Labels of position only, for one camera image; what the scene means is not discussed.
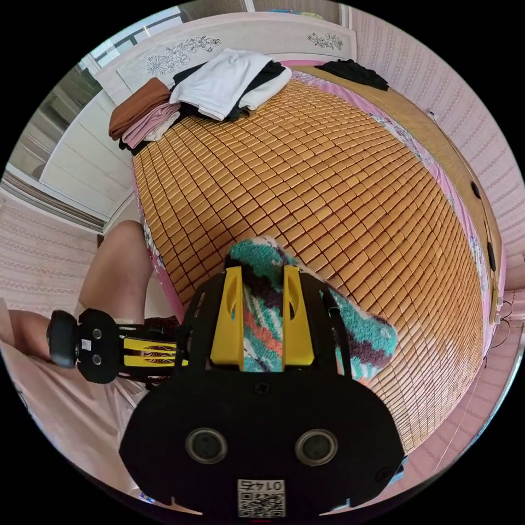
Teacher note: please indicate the black garment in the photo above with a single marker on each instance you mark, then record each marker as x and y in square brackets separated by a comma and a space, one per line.
[357, 74]

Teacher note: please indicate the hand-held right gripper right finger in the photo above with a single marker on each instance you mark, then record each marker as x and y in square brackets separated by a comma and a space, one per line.
[297, 332]

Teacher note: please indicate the white cupboard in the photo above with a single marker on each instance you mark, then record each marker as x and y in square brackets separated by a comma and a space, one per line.
[82, 164]

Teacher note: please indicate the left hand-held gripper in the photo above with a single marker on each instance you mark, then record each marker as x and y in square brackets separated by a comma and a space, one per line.
[100, 348]

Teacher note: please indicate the bed with woven mat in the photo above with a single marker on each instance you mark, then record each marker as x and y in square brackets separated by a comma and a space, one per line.
[320, 184]

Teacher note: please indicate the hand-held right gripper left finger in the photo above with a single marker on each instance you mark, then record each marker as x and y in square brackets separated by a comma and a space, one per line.
[225, 328]

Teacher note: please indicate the pile of clothes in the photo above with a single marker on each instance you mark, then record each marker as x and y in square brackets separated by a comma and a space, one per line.
[221, 82]

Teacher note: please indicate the person's body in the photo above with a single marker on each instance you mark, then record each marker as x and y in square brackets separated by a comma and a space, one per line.
[115, 266]

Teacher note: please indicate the person's left forearm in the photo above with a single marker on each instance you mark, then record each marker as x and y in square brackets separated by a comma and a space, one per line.
[28, 332]

